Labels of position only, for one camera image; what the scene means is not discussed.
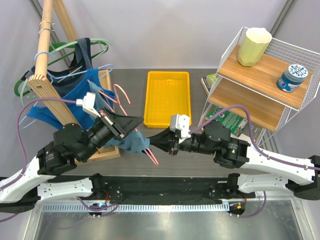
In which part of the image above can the green box on shelf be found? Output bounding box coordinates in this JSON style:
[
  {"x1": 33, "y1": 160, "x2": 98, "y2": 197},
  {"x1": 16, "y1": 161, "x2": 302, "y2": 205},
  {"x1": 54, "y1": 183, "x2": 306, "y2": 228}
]
[{"x1": 200, "y1": 73, "x2": 219, "y2": 95}]

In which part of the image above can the light blue tank top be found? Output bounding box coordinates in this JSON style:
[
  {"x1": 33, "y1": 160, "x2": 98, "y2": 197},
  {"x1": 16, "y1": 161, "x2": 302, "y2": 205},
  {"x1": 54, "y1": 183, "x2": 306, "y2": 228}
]
[{"x1": 88, "y1": 81, "x2": 150, "y2": 154}]

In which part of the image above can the blue lidded jar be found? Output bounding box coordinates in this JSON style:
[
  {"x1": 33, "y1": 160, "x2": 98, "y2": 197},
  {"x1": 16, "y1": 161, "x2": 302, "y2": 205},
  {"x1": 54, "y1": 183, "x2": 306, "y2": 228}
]
[{"x1": 276, "y1": 64, "x2": 309, "y2": 93}]

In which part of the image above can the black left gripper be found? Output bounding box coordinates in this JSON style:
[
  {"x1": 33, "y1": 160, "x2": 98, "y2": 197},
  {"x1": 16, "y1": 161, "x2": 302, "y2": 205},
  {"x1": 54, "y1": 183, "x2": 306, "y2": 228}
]
[{"x1": 80, "y1": 107, "x2": 146, "y2": 162}]

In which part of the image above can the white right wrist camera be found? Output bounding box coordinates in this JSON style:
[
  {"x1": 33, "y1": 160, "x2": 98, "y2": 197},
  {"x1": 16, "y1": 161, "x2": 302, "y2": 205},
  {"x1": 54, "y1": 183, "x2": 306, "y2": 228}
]
[{"x1": 169, "y1": 114, "x2": 191, "y2": 139}]

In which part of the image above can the pale green mug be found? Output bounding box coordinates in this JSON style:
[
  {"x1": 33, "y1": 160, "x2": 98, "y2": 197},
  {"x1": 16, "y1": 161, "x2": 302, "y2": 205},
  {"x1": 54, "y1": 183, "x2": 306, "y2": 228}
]
[{"x1": 237, "y1": 27, "x2": 273, "y2": 67}]

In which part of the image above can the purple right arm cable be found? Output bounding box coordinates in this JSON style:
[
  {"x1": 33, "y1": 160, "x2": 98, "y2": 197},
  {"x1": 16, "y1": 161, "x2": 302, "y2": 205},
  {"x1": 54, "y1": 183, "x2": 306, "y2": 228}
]
[{"x1": 188, "y1": 104, "x2": 320, "y2": 218}]

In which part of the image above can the light blue wire hanger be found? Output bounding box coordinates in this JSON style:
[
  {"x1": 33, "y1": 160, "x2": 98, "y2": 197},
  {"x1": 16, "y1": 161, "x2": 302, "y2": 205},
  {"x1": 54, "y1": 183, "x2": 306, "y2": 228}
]
[{"x1": 16, "y1": 51, "x2": 115, "y2": 129}]

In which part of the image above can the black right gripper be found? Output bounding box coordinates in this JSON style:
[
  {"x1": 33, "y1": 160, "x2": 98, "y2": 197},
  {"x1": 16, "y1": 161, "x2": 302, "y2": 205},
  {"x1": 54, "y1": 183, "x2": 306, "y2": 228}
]
[{"x1": 145, "y1": 125, "x2": 216, "y2": 156}]

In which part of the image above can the white wire wooden shelf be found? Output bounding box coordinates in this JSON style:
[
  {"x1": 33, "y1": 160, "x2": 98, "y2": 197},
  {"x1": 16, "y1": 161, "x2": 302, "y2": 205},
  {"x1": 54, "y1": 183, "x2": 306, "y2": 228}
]
[{"x1": 199, "y1": 27, "x2": 320, "y2": 147}]

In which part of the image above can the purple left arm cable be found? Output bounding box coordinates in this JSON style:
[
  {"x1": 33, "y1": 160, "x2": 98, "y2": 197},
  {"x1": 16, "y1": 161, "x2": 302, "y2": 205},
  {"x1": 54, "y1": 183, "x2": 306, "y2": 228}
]
[{"x1": 0, "y1": 97, "x2": 120, "y2": 223}]

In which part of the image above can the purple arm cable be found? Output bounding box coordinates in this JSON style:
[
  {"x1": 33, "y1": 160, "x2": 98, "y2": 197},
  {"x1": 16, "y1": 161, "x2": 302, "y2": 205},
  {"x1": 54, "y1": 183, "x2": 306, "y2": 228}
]
[
  {"x1": 188, "y1": 104, "x2": 320, "y2": 218},
  {"x1": 0, "y1": 97, "x2": 120, "y2": 223}
]

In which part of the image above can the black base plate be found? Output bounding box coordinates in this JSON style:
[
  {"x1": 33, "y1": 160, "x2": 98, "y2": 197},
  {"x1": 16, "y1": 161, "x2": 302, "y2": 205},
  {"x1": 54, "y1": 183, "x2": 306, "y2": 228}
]
[{"x1": 81, "y1": 176, "x2": 256, "y2": 205}]

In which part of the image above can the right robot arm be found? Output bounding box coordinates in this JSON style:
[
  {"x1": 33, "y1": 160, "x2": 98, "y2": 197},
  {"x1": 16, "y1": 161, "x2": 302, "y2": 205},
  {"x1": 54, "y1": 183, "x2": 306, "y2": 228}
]
[{"x1": 149, "y1": 121, "x2": 320, "y2": 201}]

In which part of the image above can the mint green hanger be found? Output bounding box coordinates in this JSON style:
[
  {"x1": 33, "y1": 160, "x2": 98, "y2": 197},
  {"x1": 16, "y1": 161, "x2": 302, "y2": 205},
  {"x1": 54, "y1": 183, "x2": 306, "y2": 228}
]
[{"x1": 14, "y1": 37, "x2": 111, "y2": 105}]

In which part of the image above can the dark navy tank top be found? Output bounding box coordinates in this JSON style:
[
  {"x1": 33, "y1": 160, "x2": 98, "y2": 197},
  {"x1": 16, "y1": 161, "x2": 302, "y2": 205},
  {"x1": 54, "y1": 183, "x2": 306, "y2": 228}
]
[{"x1": 24, "y1": 37, "x2": 95, "y2": 95}]

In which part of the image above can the pink wire hanger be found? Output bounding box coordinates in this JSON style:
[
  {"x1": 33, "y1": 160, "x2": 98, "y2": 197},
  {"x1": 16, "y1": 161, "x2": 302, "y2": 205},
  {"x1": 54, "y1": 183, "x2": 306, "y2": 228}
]
[{"x1": 98, "y1": 83, "x2": 160, "y2": 166}]

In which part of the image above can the slotted metal rail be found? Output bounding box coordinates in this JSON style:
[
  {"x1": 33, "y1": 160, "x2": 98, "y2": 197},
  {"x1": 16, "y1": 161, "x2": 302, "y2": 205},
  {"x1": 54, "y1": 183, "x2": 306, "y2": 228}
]
[{"x1": 41, "y1": 202, "x2": 230, "y2": 213}]

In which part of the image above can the wooden clothes rack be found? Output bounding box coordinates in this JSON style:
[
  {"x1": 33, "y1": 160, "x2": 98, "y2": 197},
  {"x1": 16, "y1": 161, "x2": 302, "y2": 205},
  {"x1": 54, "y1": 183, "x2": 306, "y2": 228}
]
[{"x1": 27, "y1": 0, "x2": 121, "y2": 166}]

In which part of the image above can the yellow plastic tray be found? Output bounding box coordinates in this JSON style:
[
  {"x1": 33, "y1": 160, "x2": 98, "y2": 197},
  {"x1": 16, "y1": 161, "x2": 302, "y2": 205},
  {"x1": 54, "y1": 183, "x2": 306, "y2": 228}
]
[{"x1": 143, "y1": 71, "x2": 192, "y2": 128}]

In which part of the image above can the royal blue tank top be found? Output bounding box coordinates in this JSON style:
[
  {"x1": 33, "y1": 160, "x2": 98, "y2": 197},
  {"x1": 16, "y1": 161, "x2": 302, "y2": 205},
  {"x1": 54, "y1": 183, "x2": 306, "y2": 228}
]
[{"x1": 26, "y1": 68, "x2": 116, "y2": 132}]

